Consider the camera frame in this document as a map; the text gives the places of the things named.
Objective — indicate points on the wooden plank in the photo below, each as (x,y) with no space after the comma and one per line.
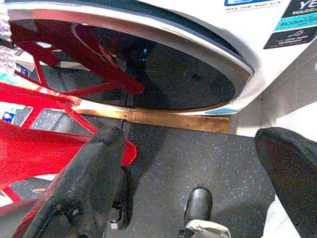
(185,122)

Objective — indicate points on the black speckled rubber floor mat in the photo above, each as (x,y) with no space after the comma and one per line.
(198,161)

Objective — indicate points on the robot black right foot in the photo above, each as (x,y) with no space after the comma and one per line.
(199,203)

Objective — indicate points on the round dark glass washer door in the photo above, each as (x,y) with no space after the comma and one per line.
(185,79)

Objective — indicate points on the blue and white washer sticker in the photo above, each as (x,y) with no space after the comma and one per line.
(247,3)

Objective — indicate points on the red plastic laundry basket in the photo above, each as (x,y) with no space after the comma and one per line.
(37,153)

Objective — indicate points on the robot grey left leg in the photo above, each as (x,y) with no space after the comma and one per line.
(17,220)

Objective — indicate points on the black and teal warranty sticker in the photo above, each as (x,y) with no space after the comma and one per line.
(292,37)

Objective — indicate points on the small blue washer sticker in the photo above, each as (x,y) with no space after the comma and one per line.
(223,111)

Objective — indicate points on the white front-load washing machine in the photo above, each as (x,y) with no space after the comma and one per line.
(257,29)

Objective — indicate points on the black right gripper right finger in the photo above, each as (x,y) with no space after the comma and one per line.
(294,173)

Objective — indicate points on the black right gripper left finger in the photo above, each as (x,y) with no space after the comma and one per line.
(84,188)

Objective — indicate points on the white patterned cloth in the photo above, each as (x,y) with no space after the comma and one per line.
(3,37)

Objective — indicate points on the blue and black washer label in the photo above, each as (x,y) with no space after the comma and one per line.
(15,115)

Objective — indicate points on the robot black left foot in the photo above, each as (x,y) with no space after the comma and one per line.
(128,196)

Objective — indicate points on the robot black foot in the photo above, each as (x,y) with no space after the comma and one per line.
(199,203)
(128,196)

